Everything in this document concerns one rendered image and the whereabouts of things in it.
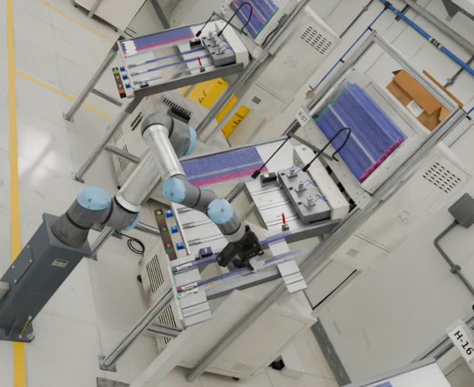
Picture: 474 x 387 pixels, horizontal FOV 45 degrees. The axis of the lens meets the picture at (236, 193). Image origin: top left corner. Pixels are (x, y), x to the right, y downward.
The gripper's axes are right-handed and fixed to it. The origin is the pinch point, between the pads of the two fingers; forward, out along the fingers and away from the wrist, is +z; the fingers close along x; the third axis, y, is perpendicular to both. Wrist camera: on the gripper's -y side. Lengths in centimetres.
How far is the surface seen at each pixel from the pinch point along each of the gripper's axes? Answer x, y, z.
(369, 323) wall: 84, 31, 202
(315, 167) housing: 69, 42, 33
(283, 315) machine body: 39, -8, 87
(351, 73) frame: 97, 79, 14
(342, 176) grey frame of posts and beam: 53, 50, 31
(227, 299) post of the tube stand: 8.0, -16.8, 18.1
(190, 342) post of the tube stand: 8, -41, 31
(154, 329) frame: 31, -60, 41
